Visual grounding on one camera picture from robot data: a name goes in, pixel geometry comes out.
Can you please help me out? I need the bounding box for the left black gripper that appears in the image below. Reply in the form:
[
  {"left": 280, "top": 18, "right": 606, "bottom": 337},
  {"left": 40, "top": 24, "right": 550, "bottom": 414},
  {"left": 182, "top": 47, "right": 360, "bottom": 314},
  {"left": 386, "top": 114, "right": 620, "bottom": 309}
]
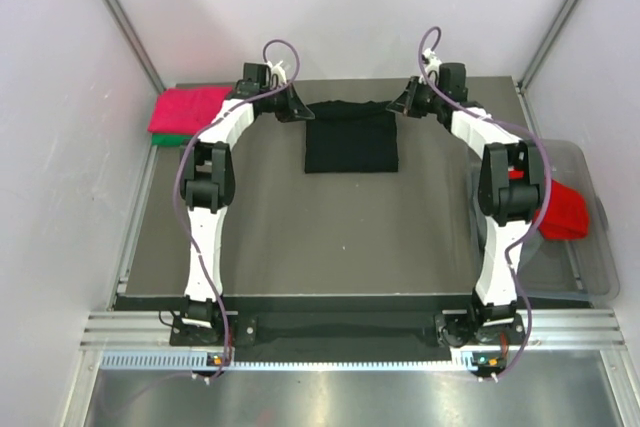
[{"left": 258, "top": 79, "right": 312, "bottom": 122}]

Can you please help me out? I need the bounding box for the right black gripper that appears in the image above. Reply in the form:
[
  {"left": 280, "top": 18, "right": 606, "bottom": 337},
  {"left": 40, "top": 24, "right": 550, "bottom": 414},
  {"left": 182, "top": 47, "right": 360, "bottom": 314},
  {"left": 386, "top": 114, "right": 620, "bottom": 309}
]
[{"left": 388, "top": 76, "right": 445, "bottom": 119}]

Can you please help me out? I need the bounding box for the black t shirt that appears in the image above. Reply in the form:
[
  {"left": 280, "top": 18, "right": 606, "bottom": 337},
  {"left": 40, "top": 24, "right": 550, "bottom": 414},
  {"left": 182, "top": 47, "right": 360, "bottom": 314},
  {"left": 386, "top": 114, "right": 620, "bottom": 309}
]
[{"left": 304, "top": 100, "right": 399, "bottom": 174}]

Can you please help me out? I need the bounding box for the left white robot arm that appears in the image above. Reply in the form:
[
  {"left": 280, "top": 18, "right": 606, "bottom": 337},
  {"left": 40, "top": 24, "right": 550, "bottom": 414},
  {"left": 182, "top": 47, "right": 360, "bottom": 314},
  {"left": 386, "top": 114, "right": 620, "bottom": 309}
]
[{"left": 179, "top": 61, "right": 314, "bottom": 344}]

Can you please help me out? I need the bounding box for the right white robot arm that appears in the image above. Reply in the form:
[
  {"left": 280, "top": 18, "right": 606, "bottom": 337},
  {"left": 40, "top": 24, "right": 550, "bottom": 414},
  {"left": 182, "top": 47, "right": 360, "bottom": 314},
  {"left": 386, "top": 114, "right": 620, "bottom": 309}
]
[{"left": 387, "top": 61, "right": 545, "bottom": 346}]

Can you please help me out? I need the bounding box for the folded pink t shirt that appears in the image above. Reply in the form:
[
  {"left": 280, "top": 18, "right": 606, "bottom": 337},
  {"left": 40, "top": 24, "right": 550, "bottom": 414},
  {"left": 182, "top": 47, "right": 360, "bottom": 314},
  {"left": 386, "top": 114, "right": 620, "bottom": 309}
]
[{"left": 148, "top": 86, "right": 232, "bottom": 135}]

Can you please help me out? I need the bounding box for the folded green t shirt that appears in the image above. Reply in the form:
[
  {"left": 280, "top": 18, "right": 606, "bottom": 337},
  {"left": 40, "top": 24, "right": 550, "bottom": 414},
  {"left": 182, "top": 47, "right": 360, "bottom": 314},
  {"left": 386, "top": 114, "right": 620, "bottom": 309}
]
[{"left": 151, "top": 133, "right": 191, "bottom": 147}]

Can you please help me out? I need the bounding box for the red t shirt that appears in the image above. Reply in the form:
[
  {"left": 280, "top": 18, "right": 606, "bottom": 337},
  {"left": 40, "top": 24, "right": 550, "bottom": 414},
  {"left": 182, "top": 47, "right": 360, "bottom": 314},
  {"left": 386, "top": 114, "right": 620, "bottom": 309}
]
[{"left": 498, "top": 170, "right": 589, "bottom": 245}]

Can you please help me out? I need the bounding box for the grey t shirt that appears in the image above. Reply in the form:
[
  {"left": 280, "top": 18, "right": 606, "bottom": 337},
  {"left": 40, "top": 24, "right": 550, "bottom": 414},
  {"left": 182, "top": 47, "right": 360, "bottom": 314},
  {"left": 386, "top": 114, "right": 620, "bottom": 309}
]
[{"left": 472, "top": 211, "right": 544, "bottom": 268}]

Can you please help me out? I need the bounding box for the clear plastic bin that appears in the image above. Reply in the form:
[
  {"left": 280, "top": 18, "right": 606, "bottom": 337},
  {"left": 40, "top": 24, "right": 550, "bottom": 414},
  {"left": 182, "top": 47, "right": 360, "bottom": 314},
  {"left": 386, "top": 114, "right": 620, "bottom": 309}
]
[{"left": 518, "top": 139, "right": 620, "bottom": 301}]

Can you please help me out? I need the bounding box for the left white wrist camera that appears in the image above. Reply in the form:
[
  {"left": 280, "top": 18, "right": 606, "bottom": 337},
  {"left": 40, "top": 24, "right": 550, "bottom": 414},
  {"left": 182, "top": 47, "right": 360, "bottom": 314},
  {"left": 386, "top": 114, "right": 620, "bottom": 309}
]
[{"left": 267, "top": 60, "right": 290, "bottom": 88}]

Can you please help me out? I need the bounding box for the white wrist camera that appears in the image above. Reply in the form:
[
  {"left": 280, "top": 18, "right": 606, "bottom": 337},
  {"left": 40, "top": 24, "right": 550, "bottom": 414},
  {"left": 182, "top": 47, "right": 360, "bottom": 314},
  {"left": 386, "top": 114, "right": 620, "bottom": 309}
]
[
  {"left": 267, "top": 60, "right": 290, "bottom": 88},
  {"left": 421, "top": 48, "right": 441, "bottom": 84}
]

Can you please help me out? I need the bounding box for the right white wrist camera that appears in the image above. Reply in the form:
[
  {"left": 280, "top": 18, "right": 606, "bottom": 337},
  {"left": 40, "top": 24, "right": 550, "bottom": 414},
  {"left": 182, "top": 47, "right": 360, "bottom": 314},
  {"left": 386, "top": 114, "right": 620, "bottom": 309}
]
[{"left": 421, "top": 48, "right": 441, "bottom": 84}]

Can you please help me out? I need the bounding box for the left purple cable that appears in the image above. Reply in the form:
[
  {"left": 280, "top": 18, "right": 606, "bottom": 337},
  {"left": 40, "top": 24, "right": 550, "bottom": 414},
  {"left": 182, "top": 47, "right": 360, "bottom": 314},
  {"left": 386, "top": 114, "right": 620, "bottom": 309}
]
[{"left": 172, "top": 38, "right": 302, "bottom": 383}]

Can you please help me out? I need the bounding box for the purple cable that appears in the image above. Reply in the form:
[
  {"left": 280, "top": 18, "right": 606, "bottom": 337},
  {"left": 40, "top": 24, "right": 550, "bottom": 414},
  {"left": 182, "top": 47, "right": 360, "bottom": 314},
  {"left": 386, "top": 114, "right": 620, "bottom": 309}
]
[
  {"left": 172, "top": 38, "right": 302, "bottom": 383},
  {"left": 417, "top": 26, "right": 554, "bottom": 383}
]

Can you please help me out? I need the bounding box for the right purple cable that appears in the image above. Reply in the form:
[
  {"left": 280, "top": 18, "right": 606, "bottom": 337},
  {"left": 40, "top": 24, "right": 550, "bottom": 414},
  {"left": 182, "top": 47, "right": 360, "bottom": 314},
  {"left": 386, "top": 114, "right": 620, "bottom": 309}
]
[{"left": 417, "top": 26, "right": 554, "bottom": 383}]

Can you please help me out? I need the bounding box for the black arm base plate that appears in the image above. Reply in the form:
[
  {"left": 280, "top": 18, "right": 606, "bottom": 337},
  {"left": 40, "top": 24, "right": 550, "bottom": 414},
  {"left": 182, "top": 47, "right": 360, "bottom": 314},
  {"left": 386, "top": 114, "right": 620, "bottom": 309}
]
[{"left": 169, "top": 309, "right": 529, "bottom": 363}]

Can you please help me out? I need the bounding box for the aluminium frame rail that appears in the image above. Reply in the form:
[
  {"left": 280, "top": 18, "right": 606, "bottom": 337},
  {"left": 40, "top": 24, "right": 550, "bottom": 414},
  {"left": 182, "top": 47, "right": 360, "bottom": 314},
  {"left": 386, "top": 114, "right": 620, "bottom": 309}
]
[{"left": 80, "top": 309, "right": 626, "bottom": 350}]

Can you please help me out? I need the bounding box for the slotted grey cable duct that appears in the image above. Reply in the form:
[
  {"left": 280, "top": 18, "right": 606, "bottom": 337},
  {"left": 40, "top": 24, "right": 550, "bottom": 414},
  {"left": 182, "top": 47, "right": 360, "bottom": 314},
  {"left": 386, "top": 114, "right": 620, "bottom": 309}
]
[{"left": 100, "top": 350, "right": 504, "bottom": 373}]

